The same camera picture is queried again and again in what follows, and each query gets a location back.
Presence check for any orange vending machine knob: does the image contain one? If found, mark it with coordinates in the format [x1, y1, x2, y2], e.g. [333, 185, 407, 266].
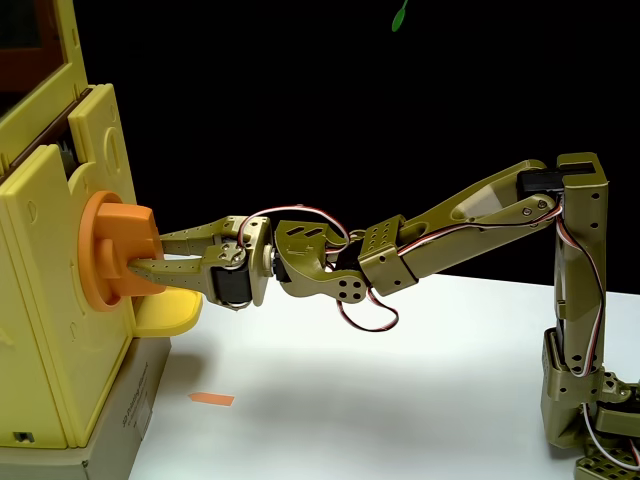
[78, 190, 166, 314]

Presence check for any yellow toy vending machine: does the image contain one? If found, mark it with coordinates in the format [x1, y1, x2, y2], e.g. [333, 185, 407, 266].
[0, 0, 205, 450]

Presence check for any orange arrow sticker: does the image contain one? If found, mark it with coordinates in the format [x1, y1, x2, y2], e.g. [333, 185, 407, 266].
[187, 391, 236, 409]

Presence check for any green leaf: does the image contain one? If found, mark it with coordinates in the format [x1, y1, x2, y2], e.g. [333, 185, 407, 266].
[390, 0, 411, 34]

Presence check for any red white servo cable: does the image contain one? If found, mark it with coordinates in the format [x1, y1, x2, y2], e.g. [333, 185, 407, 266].
[238, 203, 401, 332]

